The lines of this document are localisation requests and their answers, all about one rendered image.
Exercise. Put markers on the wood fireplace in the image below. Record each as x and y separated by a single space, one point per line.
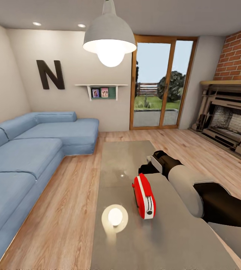
219 118

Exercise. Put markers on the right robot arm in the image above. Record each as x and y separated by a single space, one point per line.
204 197

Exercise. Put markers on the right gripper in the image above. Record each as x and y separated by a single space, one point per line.
146 169

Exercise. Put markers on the decorative sign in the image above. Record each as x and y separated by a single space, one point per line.
43 69

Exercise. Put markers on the sofa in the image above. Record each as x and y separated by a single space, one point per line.
32 146

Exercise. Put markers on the radio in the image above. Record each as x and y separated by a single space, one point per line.
144 197

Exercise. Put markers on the shelf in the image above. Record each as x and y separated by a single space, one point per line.
113 90

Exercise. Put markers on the door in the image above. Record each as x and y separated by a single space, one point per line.
161 67

